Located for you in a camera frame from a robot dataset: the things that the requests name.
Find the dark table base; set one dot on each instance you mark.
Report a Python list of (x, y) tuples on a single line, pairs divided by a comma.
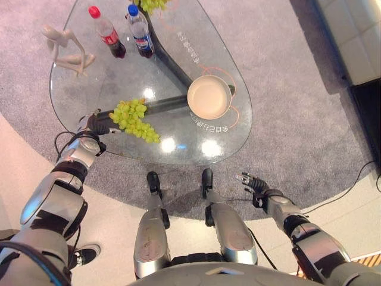
[(171, 71)]

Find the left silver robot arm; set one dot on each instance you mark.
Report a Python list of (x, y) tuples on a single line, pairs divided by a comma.
[(49, 205)]

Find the right silver robot leg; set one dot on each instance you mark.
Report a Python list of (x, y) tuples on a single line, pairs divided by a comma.
[(227, 226)]

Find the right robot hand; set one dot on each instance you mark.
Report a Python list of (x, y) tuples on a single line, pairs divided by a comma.
[(253, 182)]

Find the person's black sneaker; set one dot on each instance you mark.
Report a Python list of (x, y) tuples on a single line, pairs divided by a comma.
[(84, 255)]

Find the glass coffee table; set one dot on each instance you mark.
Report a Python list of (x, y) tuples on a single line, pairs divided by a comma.
[(143, 80)]

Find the white tufted sofa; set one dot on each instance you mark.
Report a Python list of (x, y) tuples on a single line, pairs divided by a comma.
[(346, 38)]

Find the grey carpet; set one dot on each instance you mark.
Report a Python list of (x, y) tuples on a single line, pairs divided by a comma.
[(282, 119)]

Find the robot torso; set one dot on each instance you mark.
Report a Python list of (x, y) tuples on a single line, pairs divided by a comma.
[(214, 272)]

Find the beige round plate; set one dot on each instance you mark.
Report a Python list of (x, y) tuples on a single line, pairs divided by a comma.
[(209, 96)]

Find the black cabinet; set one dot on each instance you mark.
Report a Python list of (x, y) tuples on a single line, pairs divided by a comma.
[(367, 119)]

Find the beige abstract figure sculpture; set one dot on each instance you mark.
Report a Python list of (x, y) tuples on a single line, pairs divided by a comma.
[(67, 50)]

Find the left silver robot leg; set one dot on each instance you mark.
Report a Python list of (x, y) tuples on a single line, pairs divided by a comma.
[(151, 229)]

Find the silver robot leg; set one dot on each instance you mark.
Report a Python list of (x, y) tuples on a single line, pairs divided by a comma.
[(227, 226), (151, 229)]

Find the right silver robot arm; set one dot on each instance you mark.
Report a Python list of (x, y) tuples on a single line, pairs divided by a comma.
[(309, 238)]

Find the red cap cola bottle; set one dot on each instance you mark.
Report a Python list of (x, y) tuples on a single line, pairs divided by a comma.
[(107, 32)]

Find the green grape bunch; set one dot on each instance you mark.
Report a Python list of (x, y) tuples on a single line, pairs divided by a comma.
[(151, 4), (135, 120)]

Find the blue cap cola bottle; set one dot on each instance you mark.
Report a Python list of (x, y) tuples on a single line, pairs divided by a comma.
[(140, 31)]

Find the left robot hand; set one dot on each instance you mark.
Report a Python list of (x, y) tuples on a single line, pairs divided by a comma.
[(94, 124)]

